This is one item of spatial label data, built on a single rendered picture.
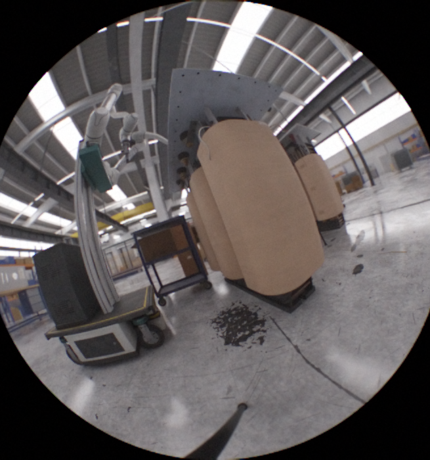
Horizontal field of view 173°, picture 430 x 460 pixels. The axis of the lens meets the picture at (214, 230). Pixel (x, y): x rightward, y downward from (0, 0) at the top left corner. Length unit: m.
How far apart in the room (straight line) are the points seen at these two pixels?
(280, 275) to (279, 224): 0.22
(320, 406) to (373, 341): 0.29
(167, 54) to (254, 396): 4.85
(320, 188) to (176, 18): 4.41
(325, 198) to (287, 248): 1.64
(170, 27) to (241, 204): 4.14
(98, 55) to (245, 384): 10.32
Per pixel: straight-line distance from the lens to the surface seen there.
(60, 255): 1.07
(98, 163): 1.30
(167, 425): 0.69
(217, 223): 0.99
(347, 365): 0.64
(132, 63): 8.04
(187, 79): 0.90
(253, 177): 0.62
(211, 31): 10.42
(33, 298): 4.30
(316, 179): 2.20
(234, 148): 0.67
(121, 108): 7.28
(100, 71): 10.02
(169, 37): 4.27
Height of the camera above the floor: 0.56
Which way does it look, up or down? 2 degrees up
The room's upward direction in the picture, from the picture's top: 20 degrees counter-clockwise
